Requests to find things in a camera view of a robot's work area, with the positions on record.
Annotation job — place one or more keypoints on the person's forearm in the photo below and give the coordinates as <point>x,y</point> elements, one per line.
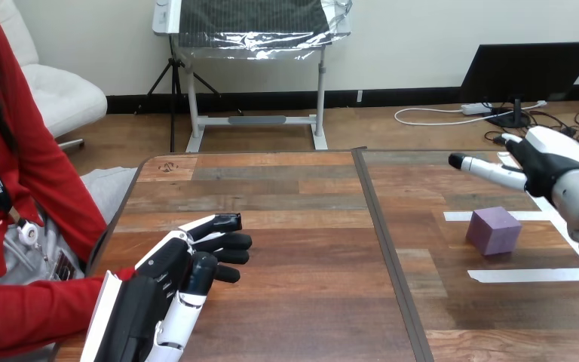
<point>30,315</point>

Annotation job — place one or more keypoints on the white power strip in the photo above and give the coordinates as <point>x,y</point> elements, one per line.
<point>475,108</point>

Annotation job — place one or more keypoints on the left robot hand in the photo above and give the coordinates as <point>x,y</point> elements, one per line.
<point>139,305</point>

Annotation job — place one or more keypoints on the foil sheet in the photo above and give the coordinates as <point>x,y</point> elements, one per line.
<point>259,42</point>

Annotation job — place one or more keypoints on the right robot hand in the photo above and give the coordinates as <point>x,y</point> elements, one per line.
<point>544,165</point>

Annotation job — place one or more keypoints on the black tripod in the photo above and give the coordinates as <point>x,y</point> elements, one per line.
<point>174,95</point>

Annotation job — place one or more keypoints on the person's body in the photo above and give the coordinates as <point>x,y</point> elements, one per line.
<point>15,165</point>

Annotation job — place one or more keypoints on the white cushioned chair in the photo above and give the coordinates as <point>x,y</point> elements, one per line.
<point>60,95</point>

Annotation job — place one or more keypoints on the white desk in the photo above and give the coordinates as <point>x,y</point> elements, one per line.
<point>257,121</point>

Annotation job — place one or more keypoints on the purple block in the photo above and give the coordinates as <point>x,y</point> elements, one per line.
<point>494,231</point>

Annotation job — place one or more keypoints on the dark screen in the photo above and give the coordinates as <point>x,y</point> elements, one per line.
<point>524,72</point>

